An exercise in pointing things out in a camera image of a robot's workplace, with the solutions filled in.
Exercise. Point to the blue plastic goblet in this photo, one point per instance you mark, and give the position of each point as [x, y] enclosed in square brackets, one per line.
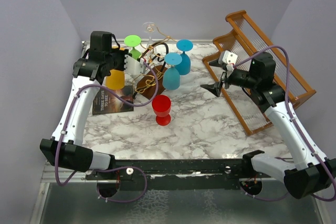
[171, 77]
[184, 46]

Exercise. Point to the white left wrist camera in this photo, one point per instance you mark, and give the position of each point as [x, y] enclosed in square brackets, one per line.
[133, 66]

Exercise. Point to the green plastic goblet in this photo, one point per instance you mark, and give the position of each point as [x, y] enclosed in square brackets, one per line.
[132, 41]

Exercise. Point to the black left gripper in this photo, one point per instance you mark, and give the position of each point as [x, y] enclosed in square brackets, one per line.
[122, 53]

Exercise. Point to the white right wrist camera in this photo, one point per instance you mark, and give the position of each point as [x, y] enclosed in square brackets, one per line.
[227, 60]

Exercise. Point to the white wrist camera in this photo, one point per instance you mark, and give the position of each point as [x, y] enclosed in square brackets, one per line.
[133, 66]
[227, 60]

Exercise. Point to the red plastic goblet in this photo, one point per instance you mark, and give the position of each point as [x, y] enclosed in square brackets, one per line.
[161, 105]

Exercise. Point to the yellow plastic goblet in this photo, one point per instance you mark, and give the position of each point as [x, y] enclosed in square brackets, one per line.
[116, 80]

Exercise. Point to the gold wire wine glass rack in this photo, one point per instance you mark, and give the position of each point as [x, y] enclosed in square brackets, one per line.
[145, 84]

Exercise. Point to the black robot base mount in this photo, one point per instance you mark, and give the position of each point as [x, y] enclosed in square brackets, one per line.
[175, 174]

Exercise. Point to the clear wine glass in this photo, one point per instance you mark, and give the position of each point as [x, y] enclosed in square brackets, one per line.
[149, 28]

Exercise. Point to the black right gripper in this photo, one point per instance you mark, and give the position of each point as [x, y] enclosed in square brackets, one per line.
[215, 88]

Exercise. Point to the dark book three days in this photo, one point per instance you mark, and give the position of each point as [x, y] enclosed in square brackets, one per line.
[105, 103]

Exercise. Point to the wooden ribbed glass divider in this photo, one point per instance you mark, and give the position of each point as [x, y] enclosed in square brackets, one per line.
[245, 40]

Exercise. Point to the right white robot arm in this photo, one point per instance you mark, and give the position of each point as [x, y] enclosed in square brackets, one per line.
[310, 171]

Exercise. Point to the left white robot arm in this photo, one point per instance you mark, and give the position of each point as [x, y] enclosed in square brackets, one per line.
[64, 149]

